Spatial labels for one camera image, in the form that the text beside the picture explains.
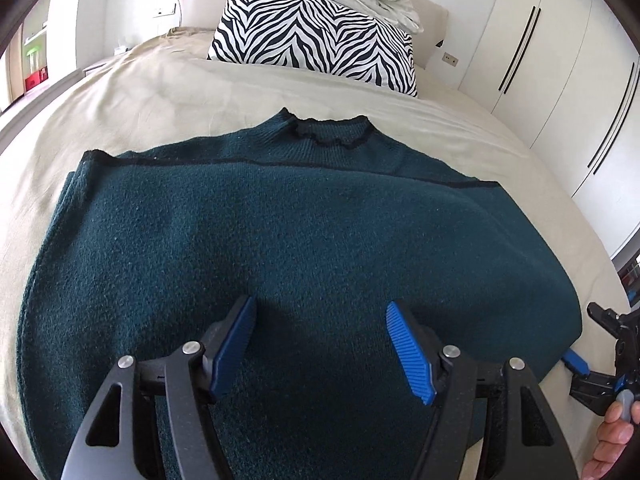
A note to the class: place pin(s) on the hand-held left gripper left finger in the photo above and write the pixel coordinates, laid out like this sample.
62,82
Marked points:
235,350

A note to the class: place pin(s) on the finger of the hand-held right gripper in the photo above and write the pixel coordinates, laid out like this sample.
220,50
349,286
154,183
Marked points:
576,362
602,316

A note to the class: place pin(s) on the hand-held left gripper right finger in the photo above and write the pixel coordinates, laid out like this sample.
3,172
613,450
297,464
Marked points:
410,355

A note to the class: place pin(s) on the dark green knit sweater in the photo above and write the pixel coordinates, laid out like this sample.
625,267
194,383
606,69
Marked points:
280,240

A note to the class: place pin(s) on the person's right hand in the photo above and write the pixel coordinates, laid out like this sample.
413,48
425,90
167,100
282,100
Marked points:
612,442

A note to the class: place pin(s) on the beige bed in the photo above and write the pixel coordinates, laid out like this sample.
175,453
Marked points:
150,95

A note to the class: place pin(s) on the white wardrobe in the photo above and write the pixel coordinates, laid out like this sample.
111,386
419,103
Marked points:
565,25

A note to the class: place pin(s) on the white nightstand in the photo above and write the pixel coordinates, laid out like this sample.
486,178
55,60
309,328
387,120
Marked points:
97,68

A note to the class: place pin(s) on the small dark headboard fixture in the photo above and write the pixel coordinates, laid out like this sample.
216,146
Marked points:
440,42

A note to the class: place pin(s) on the zebra print pillow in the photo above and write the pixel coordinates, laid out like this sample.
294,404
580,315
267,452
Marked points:
315,30

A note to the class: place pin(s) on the red box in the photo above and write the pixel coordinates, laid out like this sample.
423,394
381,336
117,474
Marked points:
37,79

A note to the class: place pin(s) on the green lidded jar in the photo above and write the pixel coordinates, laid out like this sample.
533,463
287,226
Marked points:
33,58

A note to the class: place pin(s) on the white open shelf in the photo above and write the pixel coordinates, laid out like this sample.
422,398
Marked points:
37,30

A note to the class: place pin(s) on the wall socket panel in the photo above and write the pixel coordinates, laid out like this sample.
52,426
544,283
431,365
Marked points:
165,10
450,58

